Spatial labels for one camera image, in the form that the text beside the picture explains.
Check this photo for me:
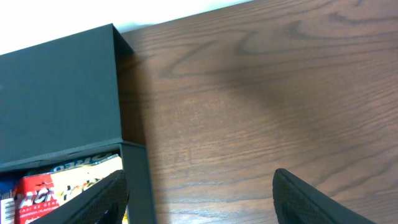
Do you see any blue Oreo cookie pack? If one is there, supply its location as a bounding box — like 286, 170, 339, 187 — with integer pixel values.
27, 153, 119, 176

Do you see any yellow Hacks candy bag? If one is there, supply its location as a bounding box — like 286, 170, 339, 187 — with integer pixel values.
51, 156, 128, 223

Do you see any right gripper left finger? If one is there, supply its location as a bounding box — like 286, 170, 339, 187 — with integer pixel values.
32, 170, 129, 224

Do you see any dark blue snack bar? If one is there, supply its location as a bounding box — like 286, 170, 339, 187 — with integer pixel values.
1, 179, 17, 224

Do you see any red Hacks candy bag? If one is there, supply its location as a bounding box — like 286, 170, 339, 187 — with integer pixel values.
15, 174, 59, 224

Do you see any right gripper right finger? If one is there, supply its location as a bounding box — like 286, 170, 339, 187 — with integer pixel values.
272, 169, 374, 224

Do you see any dark green box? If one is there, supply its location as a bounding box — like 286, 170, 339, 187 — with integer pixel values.
1, 24, 156, 223

